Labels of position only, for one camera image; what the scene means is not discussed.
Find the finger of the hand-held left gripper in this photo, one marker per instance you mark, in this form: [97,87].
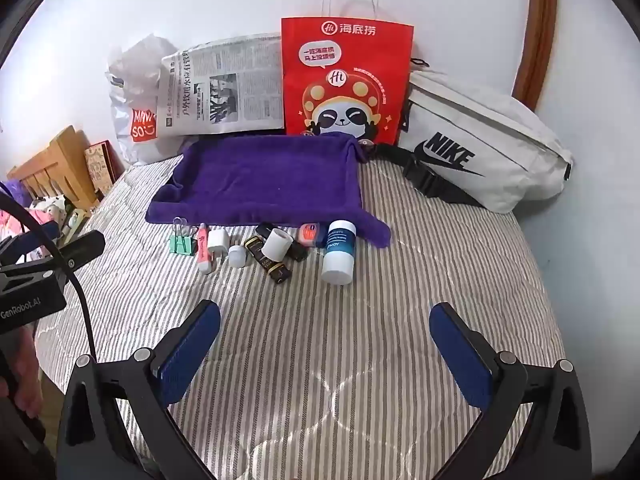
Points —
[82,250]
[30,245]

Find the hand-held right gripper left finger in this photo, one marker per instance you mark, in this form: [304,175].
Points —
[190,347]

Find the brown patterned box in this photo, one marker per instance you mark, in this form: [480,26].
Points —
[100,165]

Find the pink cloth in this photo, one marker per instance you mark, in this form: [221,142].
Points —
[37,217]

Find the striped bed quilt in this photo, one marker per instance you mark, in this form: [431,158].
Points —
[325,335]

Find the white plastic bag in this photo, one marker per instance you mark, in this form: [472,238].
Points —
[130,105]

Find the pink tube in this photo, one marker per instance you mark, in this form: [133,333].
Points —
[203,247]

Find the brown wooden frame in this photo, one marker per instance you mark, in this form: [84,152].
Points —
[540,20]

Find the green binder clip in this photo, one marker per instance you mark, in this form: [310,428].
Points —
[182,246]

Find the clear plastic cap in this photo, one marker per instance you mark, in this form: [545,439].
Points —
[238,256]

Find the newspaper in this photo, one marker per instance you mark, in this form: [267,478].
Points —
[225,85]

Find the white charger plug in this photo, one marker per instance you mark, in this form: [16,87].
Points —
[218,242]

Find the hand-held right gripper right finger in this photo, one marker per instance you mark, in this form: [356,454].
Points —
[460,355]

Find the black flat stick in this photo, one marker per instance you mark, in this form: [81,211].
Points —
[300,251]

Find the red paper bag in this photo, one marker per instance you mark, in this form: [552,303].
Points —
[350,60]

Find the white bottle blue label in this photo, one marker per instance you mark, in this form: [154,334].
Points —
[336,260]

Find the black and gold tube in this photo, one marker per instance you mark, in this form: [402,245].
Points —
[270,264]

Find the person's left hand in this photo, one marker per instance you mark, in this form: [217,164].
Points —
[27,375]

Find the purple towel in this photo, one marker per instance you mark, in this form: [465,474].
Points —
[260,175]

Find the small pink jar blue lid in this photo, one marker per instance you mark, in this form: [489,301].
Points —
[311,234]

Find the white waist bag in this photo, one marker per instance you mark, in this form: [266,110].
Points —
[490,125]

